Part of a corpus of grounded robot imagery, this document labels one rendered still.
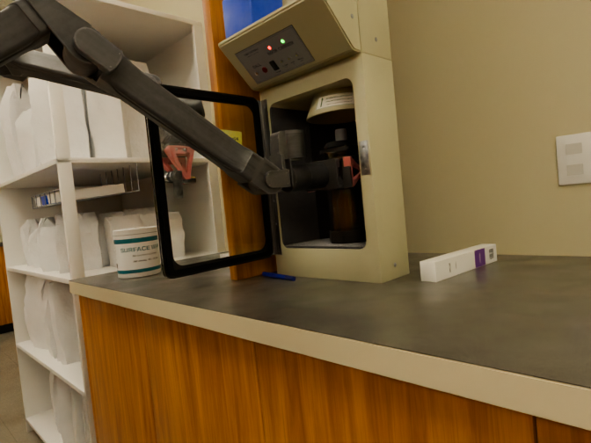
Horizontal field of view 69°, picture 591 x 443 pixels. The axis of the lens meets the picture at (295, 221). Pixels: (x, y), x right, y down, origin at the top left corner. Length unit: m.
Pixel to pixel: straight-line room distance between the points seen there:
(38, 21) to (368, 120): 0.58
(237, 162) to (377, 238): 0.32
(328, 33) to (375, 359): 0.62
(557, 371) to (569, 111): 0.79
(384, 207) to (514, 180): 0.42
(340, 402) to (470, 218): 0.73
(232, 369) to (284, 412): 0.15
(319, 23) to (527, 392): 0.71
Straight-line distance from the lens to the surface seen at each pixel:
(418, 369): 0.54
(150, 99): 0.79
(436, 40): 1.34
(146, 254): 1.39
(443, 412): 0.58
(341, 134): 1.04
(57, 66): 1.21
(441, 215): 1.30
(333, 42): 0.92
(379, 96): 0.95
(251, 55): 1.05
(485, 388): 0.51
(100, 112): 1.97
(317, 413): 0.73
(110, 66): 0.76
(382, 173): 0.92
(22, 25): 0.79
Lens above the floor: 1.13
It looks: 3 degrees down
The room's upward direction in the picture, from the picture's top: 5 degrees counter-clockwise
